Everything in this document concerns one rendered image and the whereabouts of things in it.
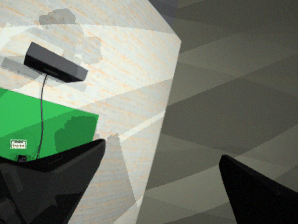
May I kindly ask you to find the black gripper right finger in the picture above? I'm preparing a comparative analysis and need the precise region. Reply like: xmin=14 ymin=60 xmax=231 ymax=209
xmin=218 ymin=155 xmax=298 ymax=224

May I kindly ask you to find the black cooling fan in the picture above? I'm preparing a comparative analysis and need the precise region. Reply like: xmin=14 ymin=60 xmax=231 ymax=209
xmin=23 ymin=41 xmax=89 ymax=83

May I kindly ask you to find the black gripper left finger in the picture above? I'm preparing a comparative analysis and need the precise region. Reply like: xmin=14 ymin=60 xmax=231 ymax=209
xmin=0 ymin=139 xmax=106 ymax=224

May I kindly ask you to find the black cable with plug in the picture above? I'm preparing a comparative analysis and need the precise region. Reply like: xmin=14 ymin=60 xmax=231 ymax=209
xmin=17 ymin=73 xmax=48 ymax=163

